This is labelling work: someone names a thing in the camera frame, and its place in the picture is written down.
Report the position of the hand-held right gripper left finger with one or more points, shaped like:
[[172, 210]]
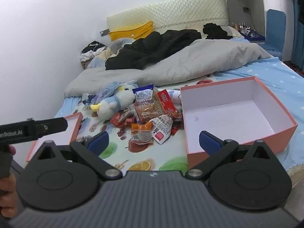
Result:
[[98, 141]]

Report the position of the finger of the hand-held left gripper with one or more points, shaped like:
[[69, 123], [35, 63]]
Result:
[[52, 125]]

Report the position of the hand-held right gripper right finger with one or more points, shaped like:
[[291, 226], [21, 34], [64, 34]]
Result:
[[209, 143]]

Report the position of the pink cardboard box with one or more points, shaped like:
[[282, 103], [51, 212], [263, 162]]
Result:
[[225, 121]]

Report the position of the red striped snack packet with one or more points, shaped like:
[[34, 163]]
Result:
[[177, 123]]

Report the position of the orange clear snack packet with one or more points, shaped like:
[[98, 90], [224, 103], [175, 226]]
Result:
[[142, 130]]

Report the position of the clear orange cracker packet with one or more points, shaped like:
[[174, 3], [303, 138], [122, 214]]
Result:
[[148, 110]]

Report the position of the blue snack packet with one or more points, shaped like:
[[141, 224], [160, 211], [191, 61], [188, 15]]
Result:
[[142, 95]]

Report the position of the person's left hand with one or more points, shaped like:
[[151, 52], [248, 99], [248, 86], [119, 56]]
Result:
[[7, 194]]

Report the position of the pink box lid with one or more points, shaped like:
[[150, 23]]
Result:
[[74, 128]]

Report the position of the small red snack packet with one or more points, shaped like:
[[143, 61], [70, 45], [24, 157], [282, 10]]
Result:
[[118, 120]]

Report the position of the blue white penguin plush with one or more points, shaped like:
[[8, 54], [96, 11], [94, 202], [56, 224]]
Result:
[[116, 102]]

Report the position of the cartoon print quilt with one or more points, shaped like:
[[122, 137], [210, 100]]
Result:
[[99, 57]]

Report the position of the grey blanket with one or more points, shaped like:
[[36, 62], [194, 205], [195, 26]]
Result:
[[190, 61]]

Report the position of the pile of clothes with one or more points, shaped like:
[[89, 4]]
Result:
[[91, 49]]

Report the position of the black jacket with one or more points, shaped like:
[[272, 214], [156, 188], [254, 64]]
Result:
[[147, 49]]

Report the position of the black clothing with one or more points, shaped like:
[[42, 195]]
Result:
[[215, 30]]

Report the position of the white pillow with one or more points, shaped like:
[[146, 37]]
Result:
[[234, 32]]

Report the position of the yellow pillow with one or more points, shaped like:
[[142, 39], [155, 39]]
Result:
[[133, 32]]

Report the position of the blue storage box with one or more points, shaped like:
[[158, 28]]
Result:
[[255, 38]]

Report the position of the row of small bottles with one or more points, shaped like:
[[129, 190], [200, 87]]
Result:
[[239, 27]]

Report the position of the blue chair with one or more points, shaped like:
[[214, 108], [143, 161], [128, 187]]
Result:
[[275, 28]]

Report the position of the cream padded headboard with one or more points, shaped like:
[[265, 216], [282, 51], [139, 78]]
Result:
[[178, 11]]

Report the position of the blue curtain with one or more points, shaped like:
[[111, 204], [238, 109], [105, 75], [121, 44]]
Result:
[[298, 40]]

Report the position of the grey metal bracket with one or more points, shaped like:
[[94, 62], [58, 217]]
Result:
[[104, 33]]

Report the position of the wall socket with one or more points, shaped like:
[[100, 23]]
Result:
[[245, 9]]

